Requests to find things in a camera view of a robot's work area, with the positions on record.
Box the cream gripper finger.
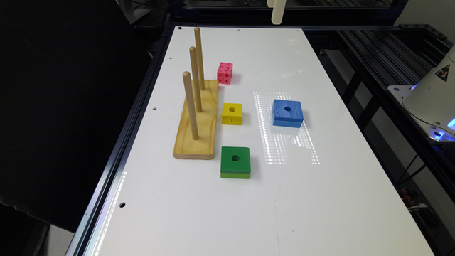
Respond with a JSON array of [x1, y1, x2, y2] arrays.
[[270, 0, 285, 25]]

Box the pink plastic cube block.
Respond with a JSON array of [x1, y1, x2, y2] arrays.
[[217, 62, 233, 85]]

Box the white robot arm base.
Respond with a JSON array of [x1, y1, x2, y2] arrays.
[[387, 48, 454, 143]]

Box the rear wooden peg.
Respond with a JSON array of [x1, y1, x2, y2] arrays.
[[194, 26, 205, 91]]

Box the wooden peg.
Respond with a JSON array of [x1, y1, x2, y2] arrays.
[[194, 26, 205, 91], [189, 46, 202, 112], [182, 71, 199, 140]]

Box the middle wooden peg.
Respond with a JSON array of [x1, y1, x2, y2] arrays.
[[189, 46, 202, 112]]

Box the blue square block with hole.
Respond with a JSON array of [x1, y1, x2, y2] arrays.
[[272, 100, 304, 128]]

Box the front wooden peg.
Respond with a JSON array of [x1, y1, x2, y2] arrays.
[[182, 71, 199, 140]]

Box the yellow square block with hole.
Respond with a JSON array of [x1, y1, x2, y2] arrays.
[[222, 103, 242, 125]]

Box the green square block with hole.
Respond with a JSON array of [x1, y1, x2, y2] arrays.
[[220, 146, 252, 179]]

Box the wooden peg board base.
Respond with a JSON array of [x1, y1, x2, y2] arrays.
[[173, 80, 218, 160]]

